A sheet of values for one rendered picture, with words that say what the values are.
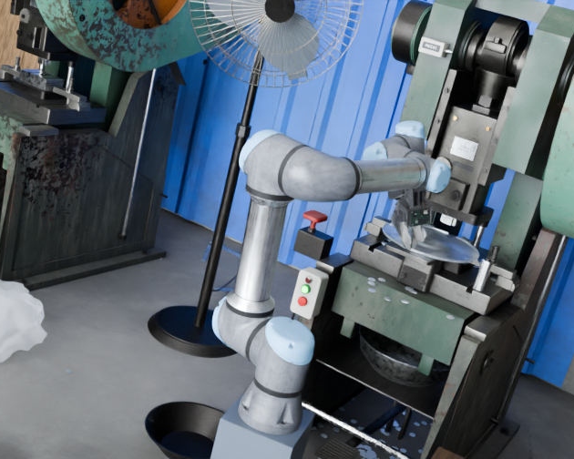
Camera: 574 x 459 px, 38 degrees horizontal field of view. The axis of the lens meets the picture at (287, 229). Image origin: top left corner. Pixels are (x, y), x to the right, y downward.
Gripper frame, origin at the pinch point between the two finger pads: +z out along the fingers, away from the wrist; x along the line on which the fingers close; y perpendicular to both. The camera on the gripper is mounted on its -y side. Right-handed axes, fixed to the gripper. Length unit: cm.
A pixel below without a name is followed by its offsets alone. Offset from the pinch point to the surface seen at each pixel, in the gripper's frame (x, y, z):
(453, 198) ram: 16.3, -6.7, -8.5
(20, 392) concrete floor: -115, -39, 45
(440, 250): 10.1, -1.9, 4.9
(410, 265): 2.7, -6.4, 10.0
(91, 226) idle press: -86, -140, 34
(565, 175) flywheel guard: 26.9, 31.8, -26.2
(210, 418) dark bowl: -59, -24, 59
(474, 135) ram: 24.5, -10.4, -24.8
